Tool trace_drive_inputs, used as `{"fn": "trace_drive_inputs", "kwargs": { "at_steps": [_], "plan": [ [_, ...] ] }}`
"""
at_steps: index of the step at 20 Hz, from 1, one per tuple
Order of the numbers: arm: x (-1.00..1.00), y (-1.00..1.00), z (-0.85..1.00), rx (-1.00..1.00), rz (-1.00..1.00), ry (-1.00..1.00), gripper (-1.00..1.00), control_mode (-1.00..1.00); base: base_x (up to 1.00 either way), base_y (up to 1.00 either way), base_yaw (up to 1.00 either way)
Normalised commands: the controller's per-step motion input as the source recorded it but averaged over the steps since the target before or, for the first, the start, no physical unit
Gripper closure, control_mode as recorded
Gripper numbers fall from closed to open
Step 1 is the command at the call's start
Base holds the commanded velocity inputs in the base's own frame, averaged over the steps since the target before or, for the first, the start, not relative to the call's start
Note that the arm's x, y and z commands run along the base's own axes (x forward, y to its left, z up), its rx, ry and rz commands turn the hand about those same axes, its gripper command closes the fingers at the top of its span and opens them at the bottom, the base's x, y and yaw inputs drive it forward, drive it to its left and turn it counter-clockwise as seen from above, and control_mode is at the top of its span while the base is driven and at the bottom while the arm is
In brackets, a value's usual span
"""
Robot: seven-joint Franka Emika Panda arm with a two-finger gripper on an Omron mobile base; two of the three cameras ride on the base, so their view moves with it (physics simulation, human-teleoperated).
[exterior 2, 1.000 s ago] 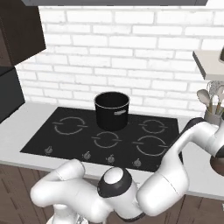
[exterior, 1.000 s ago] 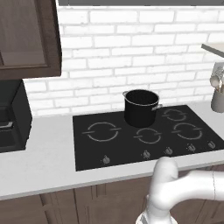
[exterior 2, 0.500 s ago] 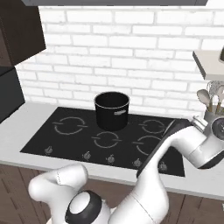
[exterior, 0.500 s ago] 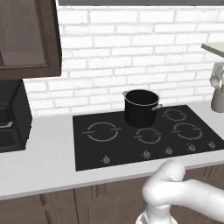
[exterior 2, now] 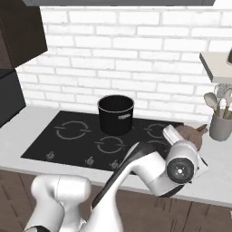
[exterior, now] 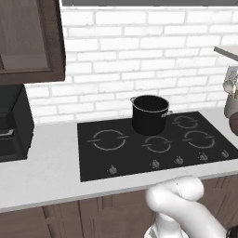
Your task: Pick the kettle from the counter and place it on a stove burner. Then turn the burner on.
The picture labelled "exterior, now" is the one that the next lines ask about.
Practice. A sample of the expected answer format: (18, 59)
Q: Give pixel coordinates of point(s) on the grey hob knob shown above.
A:
(203, 156)
(225, 153)
(178, 160)
(155, 163)
(112, 169)

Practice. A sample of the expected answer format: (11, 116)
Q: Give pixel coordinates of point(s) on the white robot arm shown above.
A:
(173, 198)

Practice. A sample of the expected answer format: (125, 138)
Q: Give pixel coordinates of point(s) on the brown base cupboard door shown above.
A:
(223, 198)
(71, 220)
(21, 224)
(124, 217)

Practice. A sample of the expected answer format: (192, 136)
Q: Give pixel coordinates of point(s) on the grey range hood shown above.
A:
(148, 2)

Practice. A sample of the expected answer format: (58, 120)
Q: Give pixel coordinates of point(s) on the black coffee machine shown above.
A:
(18, 124)

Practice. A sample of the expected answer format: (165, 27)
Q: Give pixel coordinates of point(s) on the pale wall shelf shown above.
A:
(228, 52)

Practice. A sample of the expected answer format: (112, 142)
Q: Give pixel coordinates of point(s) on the black glass hob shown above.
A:
(124, 161)

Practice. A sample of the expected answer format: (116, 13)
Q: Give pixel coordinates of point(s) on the dark brown wall cupboard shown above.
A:
(28, 37)

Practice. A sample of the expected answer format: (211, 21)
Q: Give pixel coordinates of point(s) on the black cooking pot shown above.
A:
(150, 122)

